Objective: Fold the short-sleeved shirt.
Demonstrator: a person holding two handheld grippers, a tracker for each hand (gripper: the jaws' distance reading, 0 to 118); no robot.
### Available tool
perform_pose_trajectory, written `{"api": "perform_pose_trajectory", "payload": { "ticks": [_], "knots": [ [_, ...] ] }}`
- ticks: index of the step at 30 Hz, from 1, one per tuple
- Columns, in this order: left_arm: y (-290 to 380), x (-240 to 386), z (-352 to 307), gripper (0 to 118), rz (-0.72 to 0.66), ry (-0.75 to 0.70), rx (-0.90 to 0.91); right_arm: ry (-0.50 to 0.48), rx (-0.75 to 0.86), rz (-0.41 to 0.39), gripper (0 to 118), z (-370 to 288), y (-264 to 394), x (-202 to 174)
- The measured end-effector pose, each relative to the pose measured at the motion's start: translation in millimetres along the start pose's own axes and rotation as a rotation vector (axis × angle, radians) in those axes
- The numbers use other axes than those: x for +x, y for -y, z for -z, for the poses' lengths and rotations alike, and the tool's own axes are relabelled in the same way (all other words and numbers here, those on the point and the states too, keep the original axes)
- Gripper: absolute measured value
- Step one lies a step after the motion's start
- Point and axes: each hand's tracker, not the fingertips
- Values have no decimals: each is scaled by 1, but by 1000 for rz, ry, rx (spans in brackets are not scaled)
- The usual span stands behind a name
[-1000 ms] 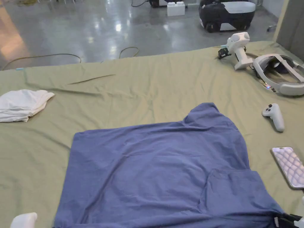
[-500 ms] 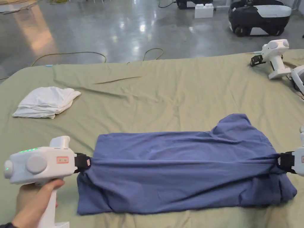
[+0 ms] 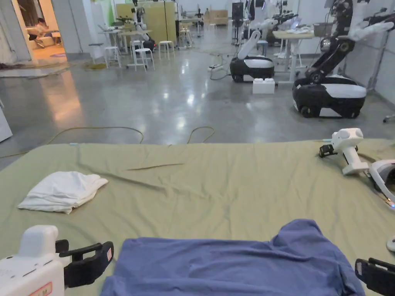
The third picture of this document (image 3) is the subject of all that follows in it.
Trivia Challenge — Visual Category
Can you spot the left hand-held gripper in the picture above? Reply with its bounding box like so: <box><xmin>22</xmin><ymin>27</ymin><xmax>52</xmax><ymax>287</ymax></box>
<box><xmin>0</xmin><ymin>225</ymin><xmax>115</xmax><ymax>296</ymax></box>

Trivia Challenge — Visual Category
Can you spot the blue shirt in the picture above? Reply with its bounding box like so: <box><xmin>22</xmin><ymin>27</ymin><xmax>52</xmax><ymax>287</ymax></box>
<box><xmin>100</xmin><ymin>219</ymin><xmax>367</xmax><ymax>296</ymax></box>

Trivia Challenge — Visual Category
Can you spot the white folded cloth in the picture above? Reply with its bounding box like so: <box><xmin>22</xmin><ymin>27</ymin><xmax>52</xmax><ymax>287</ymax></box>
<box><xmin>17</xmin><ymin>171</ymin><xmax>109</xmax><ymax>215</ymax></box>

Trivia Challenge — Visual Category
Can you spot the white headset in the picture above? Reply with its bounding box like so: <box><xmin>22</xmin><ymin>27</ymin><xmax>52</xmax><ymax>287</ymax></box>
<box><xmin>368</xmin><ymin>158</ymin><xmax>395</xmax><ymax>211</ymax></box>

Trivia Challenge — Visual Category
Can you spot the spare white hand-held gripper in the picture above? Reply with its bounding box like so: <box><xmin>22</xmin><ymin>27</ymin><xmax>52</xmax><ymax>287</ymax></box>
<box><xmin>319</xmin><ymin>128</ymin><xmax>370</xmax><ymax>176</ymax></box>

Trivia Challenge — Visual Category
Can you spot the bed with pale green sheet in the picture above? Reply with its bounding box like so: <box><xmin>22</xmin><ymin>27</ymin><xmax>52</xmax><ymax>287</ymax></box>
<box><xmin>0</xmin><ymin>138</ymin><xmax>395</xmax><ymax>296</ymax></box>

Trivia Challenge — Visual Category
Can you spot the black and white wheeled robot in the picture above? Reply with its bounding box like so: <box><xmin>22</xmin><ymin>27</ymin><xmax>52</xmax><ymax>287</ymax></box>
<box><xmin>230</xmin><ymin>30</ymin><xmax>275</xmax><ymax>83</ymax></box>
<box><xmin>292</xmin><ymin>0</ymin><xmax>395</xmax><ymax>119</ymax></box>

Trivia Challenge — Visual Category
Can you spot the white round stool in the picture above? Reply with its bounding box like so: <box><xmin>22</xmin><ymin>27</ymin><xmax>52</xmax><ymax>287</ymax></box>
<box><xmin>158</xmin><ymin>40</ymin><xmax>176</xmax><ymax>61</ymax></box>
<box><xmin>104</xmin><ymin>46</ymin><xmax>122</xmax><ymax>69</ymax></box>
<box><xmin>134</xmin><ymin>47</ymin><xmax>155</xmax><ymax>72</ymax></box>

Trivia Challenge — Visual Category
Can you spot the white block box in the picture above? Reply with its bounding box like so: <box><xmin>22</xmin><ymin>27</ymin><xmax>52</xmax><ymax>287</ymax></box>
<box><xmin>252</xmin><ymin>78</ymin><xmax>276</xmax><ymax>94</ymax></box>

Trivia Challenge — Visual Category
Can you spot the pale wooden table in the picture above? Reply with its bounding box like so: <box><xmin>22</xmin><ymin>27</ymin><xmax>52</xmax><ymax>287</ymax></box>
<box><xmin>273</xmin><ymin>23</ymin><xmax>335</xmax><ymax>84</ymax></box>

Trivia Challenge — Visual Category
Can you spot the white humanoid robot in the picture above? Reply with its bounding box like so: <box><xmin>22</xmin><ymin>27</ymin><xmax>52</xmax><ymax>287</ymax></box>
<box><xmin>243</xmin><ymin>0</ymin><xmax>280</xmax><ymax>42</ymax></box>

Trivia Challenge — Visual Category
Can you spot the black screen on stand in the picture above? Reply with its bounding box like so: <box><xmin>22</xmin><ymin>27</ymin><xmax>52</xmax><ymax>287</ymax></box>
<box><xmin>231</xmin><ymin>2</ymin><xmax>245</xmax><ymax>47</ymax></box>

